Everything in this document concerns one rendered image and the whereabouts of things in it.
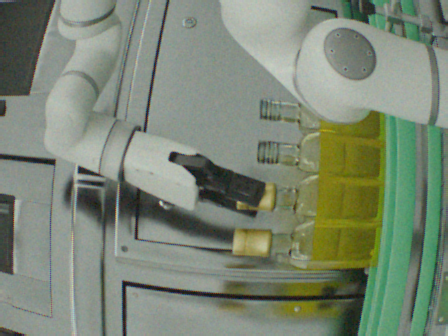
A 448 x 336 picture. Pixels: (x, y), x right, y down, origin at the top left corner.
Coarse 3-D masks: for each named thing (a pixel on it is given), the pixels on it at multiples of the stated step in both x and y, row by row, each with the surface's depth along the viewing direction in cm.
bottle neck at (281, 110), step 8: (264, 104) 152; (272, 104) 152; (280, 104) 152; (288, 104) 152; (296, 104) 152; (264, 112) 152; (272, 112) 152; (280, 112) 152; (288, 112) 152; (296, 112) 152; (272, 120) 153; (280, 120) 152; (288, 120) 152; (296, 120) 152
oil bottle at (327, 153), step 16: (304, 144) 149; (320, 144) 149; (336, 144) 149; (352, 144) 149; (368, 144) 149; (384, 144) 150; (304, 160) 149; (320, 160) 148; (336, 160) 148; (352, 160) 148; (368, 160) 149; (384, 160) 149; (304, 176) 151; (352, 176) 149; (368, 176) 148; (384, 176) 148
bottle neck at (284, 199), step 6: (276, 186) 149; (276, 192) 148; (282, 192) 148; (288, 192) 148; (294, 192) 148; (276, 198) 147; (282, 198) 148; (288, 198) 148; (276, 204) 148; (282, 204) 148; (288, 204) 148; (288, 210) 149
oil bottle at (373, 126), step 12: (300, 108) 152; (300, 120) 151; (312, 120) 150; (360, 120) 150; (372, 120) 151; (384, 120) 151; (336, 132) 150; (348, 132) 150; (360, 132) 150; (372, 132) 150; (384, 132) 150
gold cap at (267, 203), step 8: (272, 184) 148; (264, 192) 147; (272, 192) 147; (264, 200) 147; (272, 200) 147; (240, 208) 148; (248, 208) 148; (256, 208) 148; (264, 208) 148; (272, 208) 148
